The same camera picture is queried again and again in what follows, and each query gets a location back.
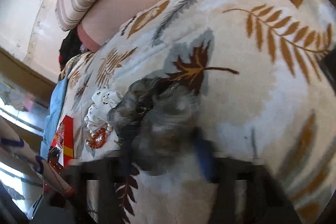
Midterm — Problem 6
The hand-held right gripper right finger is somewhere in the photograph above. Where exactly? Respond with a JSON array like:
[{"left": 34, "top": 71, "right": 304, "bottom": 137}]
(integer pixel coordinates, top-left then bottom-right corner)
[{"left": 196, "top": 132, "right": 300, "bottom": 224}]

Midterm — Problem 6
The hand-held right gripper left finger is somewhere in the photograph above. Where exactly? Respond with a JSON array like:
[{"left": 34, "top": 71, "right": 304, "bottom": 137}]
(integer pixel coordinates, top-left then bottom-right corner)
[{"left": 63, "top": 139, "right": 139, "bottom": 224}]

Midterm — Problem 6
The white pearl bracelet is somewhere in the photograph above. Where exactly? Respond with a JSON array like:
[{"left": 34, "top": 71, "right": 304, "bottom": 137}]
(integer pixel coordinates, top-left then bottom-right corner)
[{"left": 84, "top": 121, "right": 114, "bottom": 146}]

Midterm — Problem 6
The red bead bracelet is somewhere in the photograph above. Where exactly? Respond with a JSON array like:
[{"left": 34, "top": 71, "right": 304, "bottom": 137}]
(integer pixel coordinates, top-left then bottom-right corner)
[{"left": 87, "top": 128, "right": 108, "bottom": 149}]

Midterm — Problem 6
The grey scrunchie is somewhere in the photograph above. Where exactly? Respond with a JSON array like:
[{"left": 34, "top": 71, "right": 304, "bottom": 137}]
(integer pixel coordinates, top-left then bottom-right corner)
[{"left": 109, "top": 77, "right": 208, "bottom": 176}]

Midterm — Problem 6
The red cardboard box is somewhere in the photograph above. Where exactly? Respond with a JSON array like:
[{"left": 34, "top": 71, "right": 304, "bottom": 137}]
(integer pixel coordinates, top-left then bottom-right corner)
[{"left": 49, "top": 115, "right": 76, "bottom": 170}]

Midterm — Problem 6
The white dotted scrunchie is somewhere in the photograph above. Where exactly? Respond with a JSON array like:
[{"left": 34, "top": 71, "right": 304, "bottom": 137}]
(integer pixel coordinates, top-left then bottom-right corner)
[{"left": 84, "top": 85, "right": 124, "bottom": 132}]

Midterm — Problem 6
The person's left forearm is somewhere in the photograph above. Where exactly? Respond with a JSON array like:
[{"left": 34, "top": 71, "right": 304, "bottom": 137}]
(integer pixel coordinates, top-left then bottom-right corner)
[{"left": 0, "top": 116, "right": 72, "bottom": 195}]

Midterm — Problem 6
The leaf-printed blanket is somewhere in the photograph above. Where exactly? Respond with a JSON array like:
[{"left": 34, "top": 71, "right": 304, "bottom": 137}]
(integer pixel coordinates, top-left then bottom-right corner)
[{"left": 59, "top": 0, "right": 336, "bottom": 224}]

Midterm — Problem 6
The light blue cloth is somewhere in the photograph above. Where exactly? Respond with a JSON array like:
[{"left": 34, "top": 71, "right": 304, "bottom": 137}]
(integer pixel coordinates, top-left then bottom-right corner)
[{"left": 41, "top": 70, "right": 69, "bottom": 153}]

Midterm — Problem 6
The pile of dark clothes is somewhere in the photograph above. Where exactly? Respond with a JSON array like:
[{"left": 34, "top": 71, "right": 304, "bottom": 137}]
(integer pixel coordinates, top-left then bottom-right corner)
[{"left": 59, "top": 28, "right": 85, "bottom": 69}]

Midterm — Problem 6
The wooden door with glass pane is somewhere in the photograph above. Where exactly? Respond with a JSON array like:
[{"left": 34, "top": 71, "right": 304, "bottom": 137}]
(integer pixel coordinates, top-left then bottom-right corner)
[{"left": 0, "top": 48, "right": 57, "bottom": 188}]

